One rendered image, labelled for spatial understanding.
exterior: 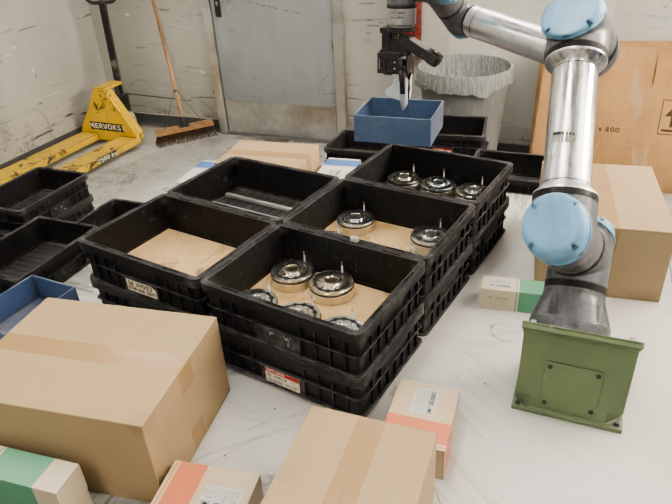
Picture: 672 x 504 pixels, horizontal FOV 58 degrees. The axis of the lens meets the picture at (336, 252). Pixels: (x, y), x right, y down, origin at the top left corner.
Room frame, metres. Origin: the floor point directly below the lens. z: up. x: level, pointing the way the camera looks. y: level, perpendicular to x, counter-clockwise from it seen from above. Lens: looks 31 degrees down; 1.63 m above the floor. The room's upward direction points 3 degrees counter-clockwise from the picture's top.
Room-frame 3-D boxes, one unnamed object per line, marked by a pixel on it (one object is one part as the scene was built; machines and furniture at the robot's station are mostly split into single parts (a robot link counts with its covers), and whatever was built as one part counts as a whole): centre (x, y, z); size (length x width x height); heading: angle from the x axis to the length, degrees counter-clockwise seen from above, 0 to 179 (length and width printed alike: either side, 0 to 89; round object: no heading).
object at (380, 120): (1.54, -0.18, 1.10); 0.20 x 0.15 x 0.07; 68
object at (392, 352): (1.11, 0.05, 0.76); 0.40 x 0.30 x 0.12; 57
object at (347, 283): (1.17, 0.01, 0.86); 0.10 x 0.10 x 0.01
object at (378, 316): (1.11, 0.05, 0.92); 0.40 x 0.30 x 0.02; 57
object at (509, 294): (1.25, -0.48, 0.73); 0.24 x 0.06 x 0.06; 72
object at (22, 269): (1.92, 1.10, 0.37); 0.40 x 0.30 x 0.45; 157
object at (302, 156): (1.99, 0.22, 0.78); 0.30 x 0.22 x 0.16; 72
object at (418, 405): (0.83, -0.14, 0.74); 0.16 x 0.12 x 0.07; 159
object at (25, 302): (1.19, 0.74, 0.81); 0.20 x 0.15 x 0.07; 153
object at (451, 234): (1.36, -0.11, 0.92); 0.40 x 0.30 x 0.02; 57
